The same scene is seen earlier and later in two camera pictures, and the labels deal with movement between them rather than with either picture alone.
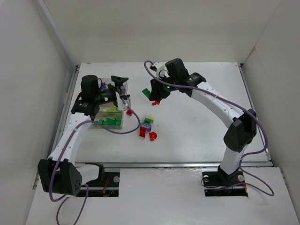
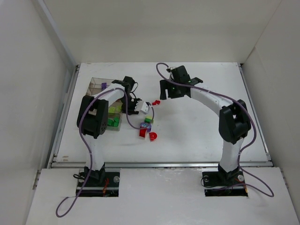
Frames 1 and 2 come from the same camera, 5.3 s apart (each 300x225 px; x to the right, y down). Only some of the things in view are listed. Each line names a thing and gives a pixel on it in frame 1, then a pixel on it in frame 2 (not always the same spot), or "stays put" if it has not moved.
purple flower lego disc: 147,125 stays put
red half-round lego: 153,136 stays put
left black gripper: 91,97 → 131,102
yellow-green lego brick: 113,108 stays put
